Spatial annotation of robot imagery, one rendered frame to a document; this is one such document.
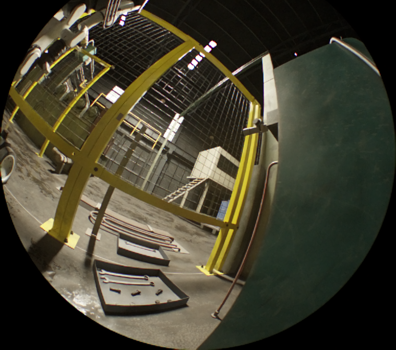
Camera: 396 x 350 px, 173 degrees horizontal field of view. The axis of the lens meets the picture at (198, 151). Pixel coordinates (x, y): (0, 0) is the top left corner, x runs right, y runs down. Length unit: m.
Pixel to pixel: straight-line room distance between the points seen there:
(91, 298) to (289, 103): 0.71
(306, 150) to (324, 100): 0.08
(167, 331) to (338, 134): 0.61
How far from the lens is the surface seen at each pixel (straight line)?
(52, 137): 0.78
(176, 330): 0.58
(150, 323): 0.57
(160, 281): 0.80
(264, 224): 1.19
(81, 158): 0.69
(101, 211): 0.90
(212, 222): 0.92
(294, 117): 0.21
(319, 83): 0.25
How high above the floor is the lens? 0.45
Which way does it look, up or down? 24 degrees up
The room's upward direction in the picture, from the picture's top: 22 degrees clockwise
